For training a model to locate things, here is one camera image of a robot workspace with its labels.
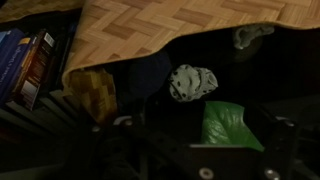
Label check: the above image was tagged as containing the blue Circuits textbook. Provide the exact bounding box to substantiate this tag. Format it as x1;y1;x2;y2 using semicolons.
0;27;27;106

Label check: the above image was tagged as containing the dark cube bookshelf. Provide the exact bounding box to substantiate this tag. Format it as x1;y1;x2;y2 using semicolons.
0;13;320;180

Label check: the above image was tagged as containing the blue book yellow label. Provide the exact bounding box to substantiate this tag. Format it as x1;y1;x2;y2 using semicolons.
6;33;36;101

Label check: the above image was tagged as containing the brown red spine book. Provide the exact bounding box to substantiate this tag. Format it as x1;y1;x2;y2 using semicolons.
14;29;57;112

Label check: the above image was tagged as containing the green pothos plant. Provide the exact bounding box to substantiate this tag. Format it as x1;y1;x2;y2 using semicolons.
199;100;267;153

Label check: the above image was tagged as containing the plain grey rolled sock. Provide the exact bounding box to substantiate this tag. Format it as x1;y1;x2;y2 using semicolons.
232;24;276;52

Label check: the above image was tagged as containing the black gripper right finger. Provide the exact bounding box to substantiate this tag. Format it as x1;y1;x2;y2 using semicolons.
244;105;299;180

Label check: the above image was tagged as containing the grey dotted sock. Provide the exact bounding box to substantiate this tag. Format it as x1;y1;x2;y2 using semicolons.
167;63;219;103

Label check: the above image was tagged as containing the dark navy sock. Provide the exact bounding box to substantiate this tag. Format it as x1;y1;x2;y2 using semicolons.
128;52;173;99

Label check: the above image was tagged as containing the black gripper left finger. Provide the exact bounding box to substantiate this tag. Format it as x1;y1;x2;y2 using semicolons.
64;123;117;180

